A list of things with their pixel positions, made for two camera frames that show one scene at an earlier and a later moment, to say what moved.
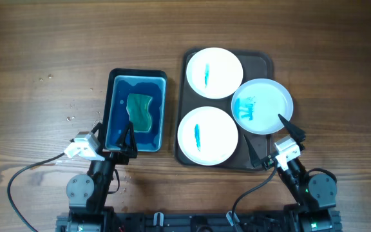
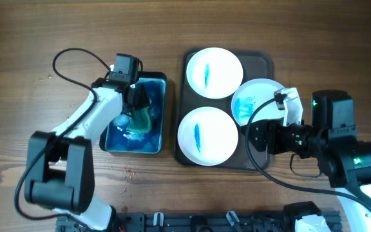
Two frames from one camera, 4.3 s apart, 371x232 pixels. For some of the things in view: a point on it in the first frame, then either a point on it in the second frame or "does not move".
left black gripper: x=126 y=151 -> x=143 y=100
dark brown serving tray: x=256 y=64 does not move
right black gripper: x=268 y=162 -> x=269 y=128
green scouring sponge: x=138 y=109 does not move
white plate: x=207 y=136 does not move
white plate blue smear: x=257 y=104 does not move
